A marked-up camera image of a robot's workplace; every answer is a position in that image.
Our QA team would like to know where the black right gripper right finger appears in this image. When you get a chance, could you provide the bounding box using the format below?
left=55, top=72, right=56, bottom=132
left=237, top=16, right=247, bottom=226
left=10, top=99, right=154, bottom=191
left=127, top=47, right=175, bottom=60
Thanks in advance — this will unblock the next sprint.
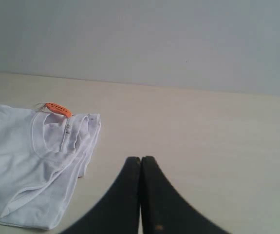
left=140, top=156, right=227, bottom=234

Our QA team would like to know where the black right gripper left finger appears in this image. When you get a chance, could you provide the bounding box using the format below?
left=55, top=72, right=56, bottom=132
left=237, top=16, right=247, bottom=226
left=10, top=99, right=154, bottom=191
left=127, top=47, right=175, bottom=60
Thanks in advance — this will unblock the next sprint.
left=63, top=156, right=141, bottom=234

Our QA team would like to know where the white t-shirt red Chinese lettering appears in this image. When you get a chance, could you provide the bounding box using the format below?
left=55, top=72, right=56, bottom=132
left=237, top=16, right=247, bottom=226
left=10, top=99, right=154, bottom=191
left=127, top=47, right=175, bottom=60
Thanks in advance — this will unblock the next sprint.
left=0, top=104, right=101, bottom=230

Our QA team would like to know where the orange ribbon size tag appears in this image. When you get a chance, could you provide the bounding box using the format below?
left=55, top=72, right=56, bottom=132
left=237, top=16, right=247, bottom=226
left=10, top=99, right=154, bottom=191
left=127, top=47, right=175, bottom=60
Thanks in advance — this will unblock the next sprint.
left=39, top=102, right=73, bottom=118

